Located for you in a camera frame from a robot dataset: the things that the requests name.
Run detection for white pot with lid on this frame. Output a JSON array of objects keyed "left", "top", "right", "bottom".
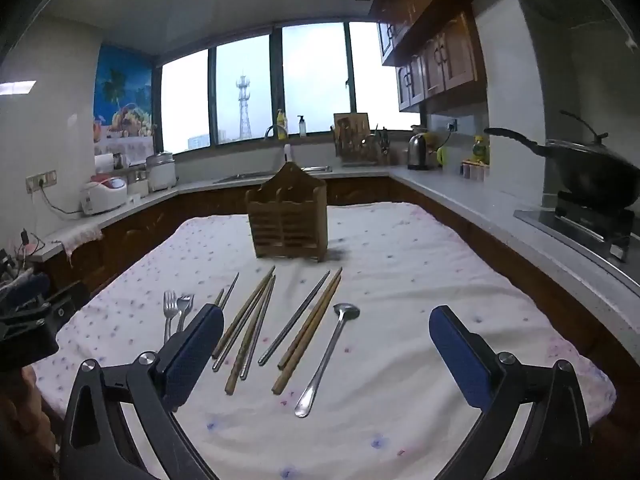
[{"left": 146, "top": 151, "right": 177, "bottom": 192}]

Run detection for white wall outlet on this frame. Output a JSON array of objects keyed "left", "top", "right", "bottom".
[{"left": 26, "top": 171, "right": 58, "bottom": 192}]

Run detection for black wok with lid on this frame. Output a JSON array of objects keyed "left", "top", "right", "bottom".
[{"left": 484, "top": 110, "right": 640, "bottom": 208}]

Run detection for white pink rice cooker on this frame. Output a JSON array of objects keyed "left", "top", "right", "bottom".
[{"left": 81, "top": 176, "right": 128, "bottom": 217}]

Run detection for wooden cutting board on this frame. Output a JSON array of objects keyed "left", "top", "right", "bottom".
[{"left": 334, "top": 112, "right": 370, "bottom": 142}]

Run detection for lattice tower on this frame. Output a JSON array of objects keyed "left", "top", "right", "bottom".
[{"left": 236, "top": 74, "right": 251, "bottom": 138}]

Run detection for brown wooden base cabinets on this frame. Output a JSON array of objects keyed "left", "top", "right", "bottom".
[{"left": 47, "top": 175, "right": 640, "bottom": 361}]

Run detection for gas stove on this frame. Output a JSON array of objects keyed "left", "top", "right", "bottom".
[{"left": 515, "top": 192, "right": 640, "bottom": 263}]

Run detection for dish rack with knives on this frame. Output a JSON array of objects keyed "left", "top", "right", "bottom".
[{"left": 331, "top": 127, "right": 396, "bottom": 166}]

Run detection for brown wooden wall cabinets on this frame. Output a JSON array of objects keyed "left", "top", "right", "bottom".
[{"left": 370, "top": 0, "right": 493, "bottom": 113}]

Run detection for steel sink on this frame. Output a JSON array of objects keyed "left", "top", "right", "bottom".
[{"left": 215, "top": 165, "right": 333, "bottom": 183}]

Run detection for row of spice jars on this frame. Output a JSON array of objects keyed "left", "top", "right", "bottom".
[{"left": 462, "top": 160, "right": 490, "bottom": 182}]

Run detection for white dotted tablecloth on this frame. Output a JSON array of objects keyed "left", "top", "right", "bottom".
[{"left": 32, "top": 202, "right": 616, "bottom": 480}]

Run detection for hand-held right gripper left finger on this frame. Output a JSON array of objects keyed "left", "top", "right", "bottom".
[{"left": 59, "top": 304, "right": 226, "bottom": 480}]

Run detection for wooden utensil holder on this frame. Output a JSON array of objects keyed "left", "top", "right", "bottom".
[{"left": 245, "top": 161, "right": 328, "bottom": 263}]

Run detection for tropical fruit wall poster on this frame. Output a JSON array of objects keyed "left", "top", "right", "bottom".
[{"left": 93, "top": 44, "right": 156, "bottom": 161}]

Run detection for person's left forearm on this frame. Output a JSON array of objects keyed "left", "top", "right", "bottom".
[{"left": 0, "top": 365, "right": 58, "bottom": 480}]

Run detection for steel electric kettle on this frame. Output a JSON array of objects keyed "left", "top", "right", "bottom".
[{"left": 407, "top": 127, "right": 432, "bottom": 171}]

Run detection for white lace cloth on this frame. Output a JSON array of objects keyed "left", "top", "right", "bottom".
[{"left": 47, "top": 222, "right": 103, "bottom": 261}]

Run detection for steel fork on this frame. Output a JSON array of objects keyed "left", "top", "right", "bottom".
[
  {"left": 175, "top": 294, "right": 196, "bottom": 333},
  {"left": 162, "top": 290, "right": 179, "bottom": 346}
]

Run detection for glass jar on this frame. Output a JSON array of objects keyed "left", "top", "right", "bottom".
[{"left": 127, "top": 170, "right": 150, "bottom": 198}]

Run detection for steel spoon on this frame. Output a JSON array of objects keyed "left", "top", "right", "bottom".
[{"left": 294, "top": 302, "right": 361, "bottom": 418}]

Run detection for kitchen window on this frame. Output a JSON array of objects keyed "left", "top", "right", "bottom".
[{"left": 160, "top": 21, "right": 431, "bottom": 153}]

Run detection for metal chopstick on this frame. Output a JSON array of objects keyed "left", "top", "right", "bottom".
[
  {"left": 212, "top": 280, "right": 273, "bottom": 373},
  {"left": 218, "top": 272, "right": 241, "bottom": 312},
  {"left": 240, "top": 277, "right": 278, "bottom": 381},
  {"left": 257, "top": 270, "right": 332, "bottom": 366}
]

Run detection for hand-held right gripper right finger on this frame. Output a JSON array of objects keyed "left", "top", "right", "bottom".
[{"left": 428, "top": 305, "right": 593, "bottom": 480}]

